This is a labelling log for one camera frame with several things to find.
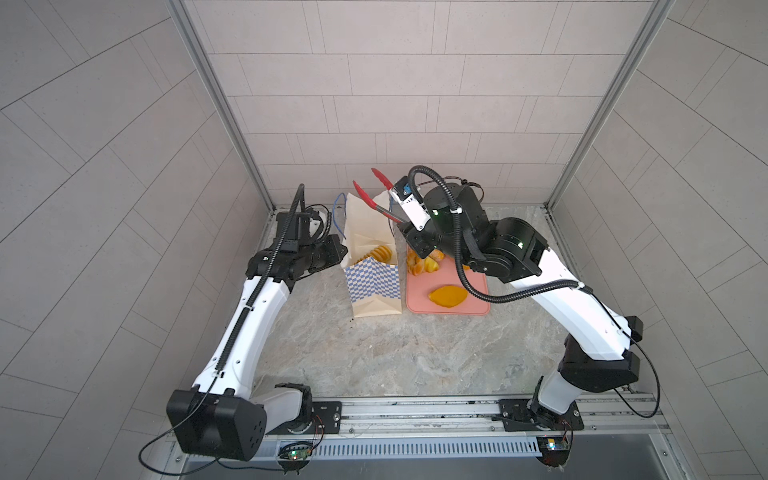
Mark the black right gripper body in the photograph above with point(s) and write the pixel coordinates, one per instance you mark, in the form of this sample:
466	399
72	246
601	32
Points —
423	240

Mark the circuit board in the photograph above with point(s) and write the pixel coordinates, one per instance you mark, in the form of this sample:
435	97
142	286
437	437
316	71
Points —
555	451
296	452

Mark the aluminium corner profile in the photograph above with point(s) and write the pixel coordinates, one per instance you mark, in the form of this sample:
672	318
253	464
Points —
183	22
648	30

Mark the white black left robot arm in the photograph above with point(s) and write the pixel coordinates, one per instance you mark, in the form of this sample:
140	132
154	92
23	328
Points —
219	417

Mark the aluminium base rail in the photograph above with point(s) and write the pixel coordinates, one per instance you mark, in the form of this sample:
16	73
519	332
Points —
611	436

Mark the aluminium corner profile left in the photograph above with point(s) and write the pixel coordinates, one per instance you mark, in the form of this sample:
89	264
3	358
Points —
183	22

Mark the right circuit board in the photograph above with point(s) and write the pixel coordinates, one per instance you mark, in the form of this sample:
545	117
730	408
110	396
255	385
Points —
555	451

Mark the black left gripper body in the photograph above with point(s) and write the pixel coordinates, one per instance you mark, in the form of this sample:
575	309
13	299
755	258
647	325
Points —
311	257

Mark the left circuit board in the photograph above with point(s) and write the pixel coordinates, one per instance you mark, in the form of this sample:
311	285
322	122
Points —
296	452

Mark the pink plastic tray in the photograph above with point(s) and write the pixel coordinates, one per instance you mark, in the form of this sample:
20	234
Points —
418	288

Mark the aluminium corner profile right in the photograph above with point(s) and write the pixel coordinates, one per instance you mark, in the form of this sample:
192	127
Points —
648	30

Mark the braided pretzel bread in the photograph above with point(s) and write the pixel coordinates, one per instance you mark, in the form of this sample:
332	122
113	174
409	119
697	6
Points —
415	265

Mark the sesame oval bread roll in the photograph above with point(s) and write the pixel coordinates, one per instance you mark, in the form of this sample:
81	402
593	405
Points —
437	255

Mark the small yellow bun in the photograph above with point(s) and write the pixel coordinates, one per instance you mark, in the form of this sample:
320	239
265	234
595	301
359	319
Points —
430	265

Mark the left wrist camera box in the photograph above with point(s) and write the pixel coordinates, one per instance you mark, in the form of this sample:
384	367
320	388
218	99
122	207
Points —
299	229

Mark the blue checkered paper bag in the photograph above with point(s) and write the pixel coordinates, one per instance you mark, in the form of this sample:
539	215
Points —
374	288

